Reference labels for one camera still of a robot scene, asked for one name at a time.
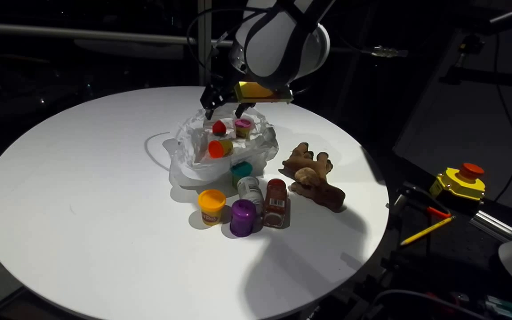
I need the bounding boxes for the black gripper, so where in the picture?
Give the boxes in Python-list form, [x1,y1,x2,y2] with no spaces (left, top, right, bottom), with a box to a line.
[202,82,257,121]

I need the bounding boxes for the red lid play-doh tub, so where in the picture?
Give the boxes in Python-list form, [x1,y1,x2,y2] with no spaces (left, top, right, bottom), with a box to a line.
[212,121,228,137]

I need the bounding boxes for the pink lid play-doh tub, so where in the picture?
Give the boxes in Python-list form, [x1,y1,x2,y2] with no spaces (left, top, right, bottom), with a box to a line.
[236,120,255,139]

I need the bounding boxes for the orange lid play-doh tub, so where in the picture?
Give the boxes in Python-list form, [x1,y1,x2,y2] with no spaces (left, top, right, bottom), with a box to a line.
[209,139,234,159]

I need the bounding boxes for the yellow play-doh tub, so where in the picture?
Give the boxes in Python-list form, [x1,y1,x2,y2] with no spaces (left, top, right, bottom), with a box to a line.
[198,189,227,226]

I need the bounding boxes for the teal lid play-doh tub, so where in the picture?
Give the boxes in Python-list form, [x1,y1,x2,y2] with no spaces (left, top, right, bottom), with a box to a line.
[232,162,253,182]

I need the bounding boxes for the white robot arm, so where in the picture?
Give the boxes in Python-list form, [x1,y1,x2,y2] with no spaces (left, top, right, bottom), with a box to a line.
[202,0,335,120]

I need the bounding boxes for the white plastic bag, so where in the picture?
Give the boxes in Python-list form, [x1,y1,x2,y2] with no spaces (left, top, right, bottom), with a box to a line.
[168,111,280,189]

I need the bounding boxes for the white pill bottle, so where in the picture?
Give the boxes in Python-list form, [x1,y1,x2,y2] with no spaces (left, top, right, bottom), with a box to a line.
[237,177,264,207]

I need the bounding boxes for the purple play-doh tub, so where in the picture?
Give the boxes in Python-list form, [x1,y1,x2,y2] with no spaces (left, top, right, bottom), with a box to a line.
[230,200,259,237]

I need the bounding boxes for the brown plush moose toy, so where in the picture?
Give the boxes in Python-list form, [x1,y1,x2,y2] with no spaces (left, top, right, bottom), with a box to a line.
[282,143,346,212]

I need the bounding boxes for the brown spice bottle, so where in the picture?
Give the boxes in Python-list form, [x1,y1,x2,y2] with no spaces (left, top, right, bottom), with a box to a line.
[264,178,291,230]

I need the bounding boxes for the yellow red emergency stop button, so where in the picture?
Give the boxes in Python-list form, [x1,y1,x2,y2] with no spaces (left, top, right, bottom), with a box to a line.
[431,162,486,201]

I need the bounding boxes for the yellow pencil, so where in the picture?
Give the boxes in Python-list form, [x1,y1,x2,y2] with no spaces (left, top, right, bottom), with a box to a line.
[401,216,456,248]

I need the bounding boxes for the yellow wrist camera box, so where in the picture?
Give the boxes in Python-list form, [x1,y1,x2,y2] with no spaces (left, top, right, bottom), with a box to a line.
[236,81,294,104]

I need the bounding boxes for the metal window rail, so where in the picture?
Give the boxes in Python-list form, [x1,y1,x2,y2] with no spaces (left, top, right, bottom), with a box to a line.
[0,0,239,77]

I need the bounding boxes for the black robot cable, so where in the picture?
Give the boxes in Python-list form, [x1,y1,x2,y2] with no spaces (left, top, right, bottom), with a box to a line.
[184,6,241,91]

